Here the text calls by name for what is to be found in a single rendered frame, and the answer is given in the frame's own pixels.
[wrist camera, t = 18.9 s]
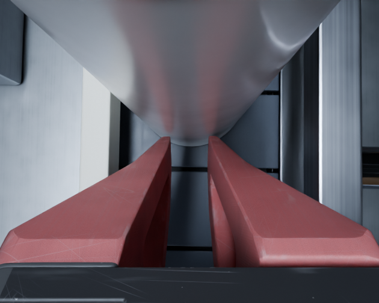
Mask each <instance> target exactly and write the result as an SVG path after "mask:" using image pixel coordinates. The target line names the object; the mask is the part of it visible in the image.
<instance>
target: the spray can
mask: <svg viewBox="0 0 379 303"><path fill-rule="evenodd" d="M10 1H11V2H12V3H13V4H15V5H16V6H17V7H18V8H19V9H20V10H22V11H23V12H24V13H25V14H26V15H27V16H28V17H29V18H30V19H31V20H32V21H33V22H34V23H36V24H37V25H38V26H39V27H40V28H41V29H42V30H43V31H44V32H45V33H47V35H49V36H50V37H51V38H52V39H53V40H54V41H55V42H57V43H58V44H59V45H60V46H61V47H62V48H63V49H64V50H65V51H66V52H67V53H68V54H70V55H71V56H72V57H73V58H74V59H75V60H76V61H77V62H78V63H80V65H81V66H83V67H84V68H85V69H86V70H87V71H88V72H89V73H91V74H92V75H93V76H94V77H95V78H96V79H97V80H98V81H99V82H100V83H101V84H102V85H103V86H105V87H106V88H107V89H108V90H109V91H110V92H112V93H113V95H115V96H116V98H118V99H119V100H120V101H121V102H122V103H123V104H124V105H126V106H127V107H128V108H129V109H130V110H131V111H132V112H133V113H134V114H135V115H136V116H137V117H139V118H140V119H141V120H142V121H143V122H144V123H146V124H147V125H148V126H149V127H150V128H151V130H152V131H153V132H154V133H155V134H156V135H158V136H159V137H160V138H161V137H163V136H169V137H170V139H171V144H173V145H177V146H180V147H191V148H194V147H203V146H206V145H208V139H209V136H217V137H219V139H222V137H224V136H226V135H227V134H228V133H229V132H230V131H231V130H232V128H233V127H234V126H235V124H236V123H237V121H238V120H239V119H240V118H241V117H242V115H243V114H244V113H245V112H246V110H248V108H249V107H250V106H251V105H252V104H253V102H254V101H255V100H256V99H257V98H258V97H259V96H260V94H261V93H262V92H263V91H264V89H266V87H267V86H268V85H269V84H270V83H271V81H272V80H273V79H274V78H275V77H276V76H277V75H278V73H279V72H280V71H281V70H282V68H284V66H285V65H286V64H287V63H288V61H289V60H290V59H291V58H292V57H293V56H294V55H295V53H296V52H297V51H298V50H299V48H300V47H302V45H303V44H304V43H305V42H306V40H307V39H308V38H309V37H310V36H311V35H312V34H313V32H314V31H315V30H316V29H317V27H319V26H320V24H321V23H322V22H323V21H324V19H325V18H326V17H327V16H328V15H329V14H330V12H331V11H332V10H333V9H334V8H335V6H337V4H338V3H339V2H340V1H341V0H10Z"/></svg>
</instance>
